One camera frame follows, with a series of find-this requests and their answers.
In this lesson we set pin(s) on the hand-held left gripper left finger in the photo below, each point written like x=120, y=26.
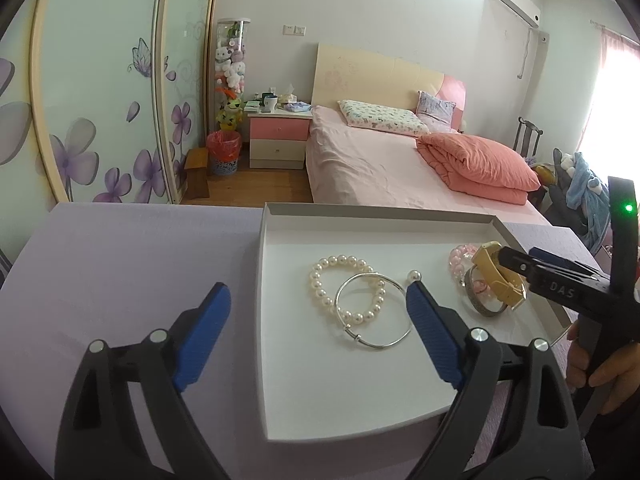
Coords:
x=200, y=340

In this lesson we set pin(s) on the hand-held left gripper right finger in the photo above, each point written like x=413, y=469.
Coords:
x=432, y=335

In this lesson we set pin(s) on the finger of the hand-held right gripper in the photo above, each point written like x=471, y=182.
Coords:
x=560, y=287
x=565, y=262

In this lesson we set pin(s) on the thin silver bangle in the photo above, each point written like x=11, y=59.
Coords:
x=380, y=345

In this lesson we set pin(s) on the pearl stud earring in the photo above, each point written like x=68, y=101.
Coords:
x=413, y=275

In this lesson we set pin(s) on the yellow wristwatch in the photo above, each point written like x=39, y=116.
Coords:
x=492, y=280

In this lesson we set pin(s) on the grey shallow cardboard tray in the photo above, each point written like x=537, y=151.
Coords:
x=320, y=360

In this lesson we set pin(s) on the person's right hand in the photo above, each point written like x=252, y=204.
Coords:
x=620, y=375

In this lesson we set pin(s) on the dark office chair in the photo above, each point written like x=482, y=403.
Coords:
x=557, y=195

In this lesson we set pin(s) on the blue plush robe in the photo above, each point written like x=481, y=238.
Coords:
x=587, y=195

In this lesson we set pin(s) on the lavender tablecloth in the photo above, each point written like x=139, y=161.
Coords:
x=125, y=260

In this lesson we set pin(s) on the dark wooden chair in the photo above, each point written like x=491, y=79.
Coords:
x=527, y=140

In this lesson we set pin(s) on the coral folded quilt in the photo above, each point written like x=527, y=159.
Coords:
x=475, y=165

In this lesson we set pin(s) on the small wooden stool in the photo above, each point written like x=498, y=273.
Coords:
x=197, y=170

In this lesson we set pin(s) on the bed with pink sheet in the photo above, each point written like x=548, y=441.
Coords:
x=360, y=170

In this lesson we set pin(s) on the red trash bin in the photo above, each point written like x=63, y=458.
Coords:
x=224, y=152

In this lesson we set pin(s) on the lavender pillow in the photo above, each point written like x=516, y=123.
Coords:
x=436, y=110

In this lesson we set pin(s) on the air conditioner pipe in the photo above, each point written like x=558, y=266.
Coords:
x=525, y=52

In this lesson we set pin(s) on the pink and white nightstand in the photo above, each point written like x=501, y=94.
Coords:
x=277, y=140

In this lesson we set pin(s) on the pink curtain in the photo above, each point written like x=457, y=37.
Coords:
x=617, y=45

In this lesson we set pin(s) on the floral print pillow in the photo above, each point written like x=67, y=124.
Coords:
x=380, y=117

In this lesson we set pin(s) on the yellow plush toy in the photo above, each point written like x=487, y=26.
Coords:
x=229, y=115

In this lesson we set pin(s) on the white mug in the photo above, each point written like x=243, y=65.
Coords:
x=269, y=104

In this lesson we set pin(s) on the tissue box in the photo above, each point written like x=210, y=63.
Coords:
x=289, y=98

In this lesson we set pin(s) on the white air conditioner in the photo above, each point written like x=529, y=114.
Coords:
x=515, y=2

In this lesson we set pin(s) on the cream and pink headboard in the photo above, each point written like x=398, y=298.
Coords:
x=370, y=75

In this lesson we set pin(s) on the glass tower of plush toys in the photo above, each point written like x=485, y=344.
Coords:
x=232, y=70

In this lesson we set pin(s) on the floral sliding door wardrobe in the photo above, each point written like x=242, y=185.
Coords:
x=100, y=60

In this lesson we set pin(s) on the white wall switch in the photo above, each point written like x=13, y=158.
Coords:
x=294, y=30

